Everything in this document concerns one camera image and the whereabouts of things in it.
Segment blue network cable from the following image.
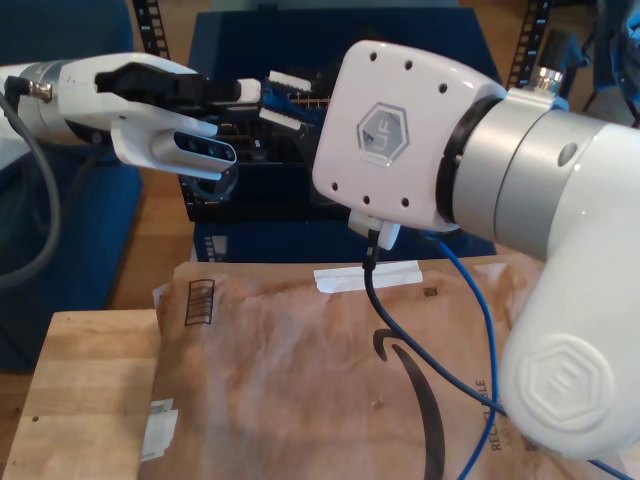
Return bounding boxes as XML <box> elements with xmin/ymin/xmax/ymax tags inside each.
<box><xmin>262</xmin><ymin>82</ymin><xmax>634</xmax><ymax>480</ymax></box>

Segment black rack server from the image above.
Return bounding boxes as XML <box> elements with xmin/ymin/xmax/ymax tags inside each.
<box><xmin>179</xmin><ymin>107</ymin><xmax>321</xmax><ymax>166</ymax></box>

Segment dark blue rack panel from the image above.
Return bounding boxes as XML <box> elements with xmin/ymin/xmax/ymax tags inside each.
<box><xmin>197</xmin><ymin>164</ymin><xmax>351</xmax><ymax>206</ymax></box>

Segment blue device under rack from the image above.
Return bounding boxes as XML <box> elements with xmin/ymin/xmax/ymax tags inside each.
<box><xmin>192</xmin><ymin>217</ymin><xmax>497</xmax><ymax>264</ymax></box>

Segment blue sofa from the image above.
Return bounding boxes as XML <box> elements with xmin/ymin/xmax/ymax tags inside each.
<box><xmin>0</xmin><ymin>0</ymin><xmax>146</xmax><ymax>371</ymax></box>

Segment dark metal chair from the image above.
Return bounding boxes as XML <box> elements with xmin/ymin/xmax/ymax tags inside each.
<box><xmin>579</xmin><ymin>74</ymin><xmax>640</xmax><ymax>131</ymax></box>

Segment brown paper mailer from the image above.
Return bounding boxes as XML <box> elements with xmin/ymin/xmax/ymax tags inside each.
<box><xmin>138</xmin><ymin>254</ymin><xmax>621</xmax><ymax>480</ymax></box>

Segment blue grey jacket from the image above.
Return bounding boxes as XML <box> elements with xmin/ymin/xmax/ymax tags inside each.
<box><xmin>593</xmin><ymin>0</ymin><xmax>640</xmax><ymax>101</ymax></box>

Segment blue network switch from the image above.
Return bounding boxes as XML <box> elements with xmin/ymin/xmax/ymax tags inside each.
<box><xmin>188</xmin><ymin>9</ymin><xmax>503</xmax><ymax>109</ymax></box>

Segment black rack frame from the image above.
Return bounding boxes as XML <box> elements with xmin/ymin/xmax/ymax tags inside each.
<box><xmin>130</xmin><ymin>0</ymin><xmax>551</xmax><ymax>224</ymax></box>

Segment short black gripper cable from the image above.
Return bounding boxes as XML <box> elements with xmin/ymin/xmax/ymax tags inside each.
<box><xmin>532</xmin><ymin>28</ymin><xmax>574</xmax><ymax>94</ymax></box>
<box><xmin>3</xmin><ymin>73</ymin><xmax>55</xmax><ymax>104</ymax></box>

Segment long black camera cable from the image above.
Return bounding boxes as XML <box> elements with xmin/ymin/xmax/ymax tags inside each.
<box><xmin>362</xmin><ymin>227</ymin><xmax>631</xmax><ymax>480</ymax></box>

